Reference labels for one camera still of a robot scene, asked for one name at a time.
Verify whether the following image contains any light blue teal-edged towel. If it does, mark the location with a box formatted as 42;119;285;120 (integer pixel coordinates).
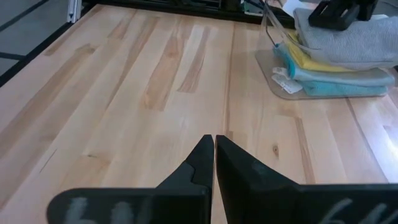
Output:
273;43;396;88

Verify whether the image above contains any teal fluffy microfiber towel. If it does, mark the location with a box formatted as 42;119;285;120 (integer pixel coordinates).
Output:
300;80;389;97

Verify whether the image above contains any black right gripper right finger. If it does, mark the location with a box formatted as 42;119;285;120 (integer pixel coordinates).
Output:
215;134;398;224

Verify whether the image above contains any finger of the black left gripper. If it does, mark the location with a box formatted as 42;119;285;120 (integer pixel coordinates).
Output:
308;1;361;31
357;0;379;21

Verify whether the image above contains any yellow microfiber towel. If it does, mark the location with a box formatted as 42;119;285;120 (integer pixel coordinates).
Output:
285;30;355;73

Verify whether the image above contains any clear plastic bin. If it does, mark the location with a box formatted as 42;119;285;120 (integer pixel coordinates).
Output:
254;0;398;101

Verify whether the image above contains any grey microfiber towel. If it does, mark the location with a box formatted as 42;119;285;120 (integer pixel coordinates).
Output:
294;7;398;71

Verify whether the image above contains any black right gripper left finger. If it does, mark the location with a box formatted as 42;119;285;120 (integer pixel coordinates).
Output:
46;134;215;224

